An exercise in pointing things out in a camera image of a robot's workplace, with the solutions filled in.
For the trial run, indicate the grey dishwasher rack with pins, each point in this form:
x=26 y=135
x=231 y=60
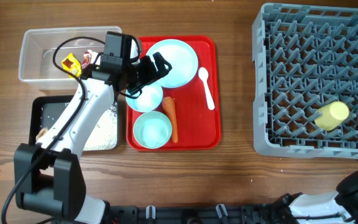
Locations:
x=305 y=57

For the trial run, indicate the yellow snack wrapper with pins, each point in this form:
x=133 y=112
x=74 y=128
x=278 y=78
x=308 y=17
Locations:
x=72 y=65

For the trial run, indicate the white plastic spoon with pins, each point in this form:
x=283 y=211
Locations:
x=203 y=75

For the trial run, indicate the light blue plate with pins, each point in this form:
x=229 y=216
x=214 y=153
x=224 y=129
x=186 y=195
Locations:
x=183 y=59

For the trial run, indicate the green bowl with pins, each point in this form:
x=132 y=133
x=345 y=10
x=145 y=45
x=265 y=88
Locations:
x=152 y=130

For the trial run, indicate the red silver snack wrapper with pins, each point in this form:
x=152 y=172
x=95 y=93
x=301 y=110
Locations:
x=87 y=59

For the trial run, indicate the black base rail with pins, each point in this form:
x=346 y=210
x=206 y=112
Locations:
x=219 y=214

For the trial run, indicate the clear plastic bin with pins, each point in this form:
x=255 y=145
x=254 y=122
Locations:
x=35 y=65

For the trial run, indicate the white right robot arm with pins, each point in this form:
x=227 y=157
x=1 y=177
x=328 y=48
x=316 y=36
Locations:
x=338 y=206

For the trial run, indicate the red tray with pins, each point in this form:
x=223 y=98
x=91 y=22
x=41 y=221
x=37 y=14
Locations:
x=198 y=127

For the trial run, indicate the black tray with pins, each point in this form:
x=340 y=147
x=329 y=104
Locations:
x=47 y=109

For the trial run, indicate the yellow plastic cup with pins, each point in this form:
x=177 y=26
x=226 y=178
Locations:
x=332 y=115

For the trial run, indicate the brown round food piece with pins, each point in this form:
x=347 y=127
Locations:
x=41 y=133

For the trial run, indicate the light blue bowl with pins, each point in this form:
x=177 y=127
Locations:
x=150 y=98

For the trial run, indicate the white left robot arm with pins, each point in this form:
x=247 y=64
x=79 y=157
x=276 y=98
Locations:
x=48 y=176

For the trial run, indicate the white tissue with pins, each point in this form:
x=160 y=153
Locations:
x=95 y=57

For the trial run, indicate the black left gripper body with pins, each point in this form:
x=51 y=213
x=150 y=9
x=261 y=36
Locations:
x=143 y=73

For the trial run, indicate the pile of white rice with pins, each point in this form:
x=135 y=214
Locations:
x=104 y=134

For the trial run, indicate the orange carrot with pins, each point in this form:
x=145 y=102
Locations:
x=169 y=109

